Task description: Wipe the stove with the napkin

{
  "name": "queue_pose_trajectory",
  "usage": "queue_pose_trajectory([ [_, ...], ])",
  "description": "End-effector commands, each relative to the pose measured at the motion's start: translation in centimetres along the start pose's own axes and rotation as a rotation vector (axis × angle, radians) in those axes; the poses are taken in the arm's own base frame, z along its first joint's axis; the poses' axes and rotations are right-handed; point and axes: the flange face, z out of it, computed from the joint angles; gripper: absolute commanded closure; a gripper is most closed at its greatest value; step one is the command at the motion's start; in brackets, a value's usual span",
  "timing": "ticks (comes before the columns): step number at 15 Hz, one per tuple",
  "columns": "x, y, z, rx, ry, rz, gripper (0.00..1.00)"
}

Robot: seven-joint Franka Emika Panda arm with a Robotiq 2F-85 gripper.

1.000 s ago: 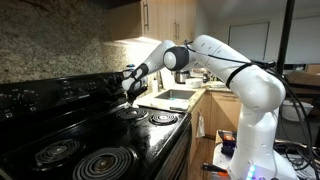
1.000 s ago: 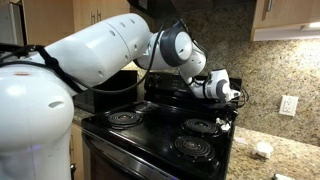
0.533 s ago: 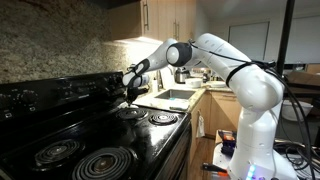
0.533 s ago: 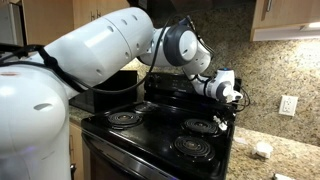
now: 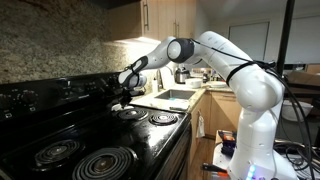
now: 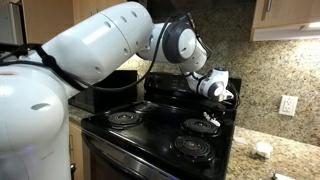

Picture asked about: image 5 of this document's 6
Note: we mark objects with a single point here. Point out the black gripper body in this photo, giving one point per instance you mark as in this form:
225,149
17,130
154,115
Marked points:
127,94

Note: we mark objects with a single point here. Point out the white paper napkin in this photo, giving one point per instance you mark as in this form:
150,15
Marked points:
115,107

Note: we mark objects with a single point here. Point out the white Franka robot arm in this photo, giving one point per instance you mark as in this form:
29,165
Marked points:
260,93

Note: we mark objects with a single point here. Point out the black electric stove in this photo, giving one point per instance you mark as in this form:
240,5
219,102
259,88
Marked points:
100,133

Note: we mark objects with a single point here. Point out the large black coil burner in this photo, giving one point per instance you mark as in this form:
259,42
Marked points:
103,163
132,114

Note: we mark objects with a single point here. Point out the white soap bottle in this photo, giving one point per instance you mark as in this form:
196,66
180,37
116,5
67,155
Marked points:
155,86

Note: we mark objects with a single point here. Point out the chrome kitchen faucet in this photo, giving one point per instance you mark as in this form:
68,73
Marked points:
159,75

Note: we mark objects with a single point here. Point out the small black coil burner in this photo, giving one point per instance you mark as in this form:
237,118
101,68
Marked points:
58,151
163,117

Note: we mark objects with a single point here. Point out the white cutting board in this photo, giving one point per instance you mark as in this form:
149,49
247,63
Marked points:
167,80

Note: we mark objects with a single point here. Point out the stainless steel sink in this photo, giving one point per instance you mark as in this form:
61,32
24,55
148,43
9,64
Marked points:
175,94

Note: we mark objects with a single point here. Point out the white teal dish cloth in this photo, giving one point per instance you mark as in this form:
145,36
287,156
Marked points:
179,105

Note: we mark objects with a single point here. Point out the steel kettle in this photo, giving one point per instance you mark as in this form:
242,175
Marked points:
182,76

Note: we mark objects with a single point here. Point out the white bowl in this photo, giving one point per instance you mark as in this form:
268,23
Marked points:
193,83

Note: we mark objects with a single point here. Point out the light wooden upper cabinet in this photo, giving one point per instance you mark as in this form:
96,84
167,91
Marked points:
126,20

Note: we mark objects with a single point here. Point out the light wooden cabinet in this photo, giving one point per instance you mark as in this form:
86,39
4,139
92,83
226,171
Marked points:
223,113
126,20

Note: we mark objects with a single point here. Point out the white hanging towel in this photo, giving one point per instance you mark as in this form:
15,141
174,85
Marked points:
201,126

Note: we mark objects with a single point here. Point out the white plate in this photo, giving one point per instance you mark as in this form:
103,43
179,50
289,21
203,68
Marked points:
216,84

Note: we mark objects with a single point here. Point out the black range hood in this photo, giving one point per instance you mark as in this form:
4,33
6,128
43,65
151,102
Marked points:
113,3

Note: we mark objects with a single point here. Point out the light wooden lower cabinet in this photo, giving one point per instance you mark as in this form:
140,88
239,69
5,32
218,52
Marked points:
223,113

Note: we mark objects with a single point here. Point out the orange black device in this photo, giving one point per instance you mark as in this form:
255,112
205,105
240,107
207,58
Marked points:
228,140

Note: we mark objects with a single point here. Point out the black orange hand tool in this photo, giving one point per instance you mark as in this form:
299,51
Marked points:
213,168

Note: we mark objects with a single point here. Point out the white door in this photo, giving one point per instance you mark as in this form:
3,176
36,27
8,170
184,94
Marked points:
253,36

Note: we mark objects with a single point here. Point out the black stand pole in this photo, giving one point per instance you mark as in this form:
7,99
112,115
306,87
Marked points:
286,33

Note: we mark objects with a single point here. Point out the white plastic bin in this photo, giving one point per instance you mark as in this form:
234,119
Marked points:
300,113

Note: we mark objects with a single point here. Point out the brown cardboard box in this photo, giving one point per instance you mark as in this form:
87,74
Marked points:
306,76

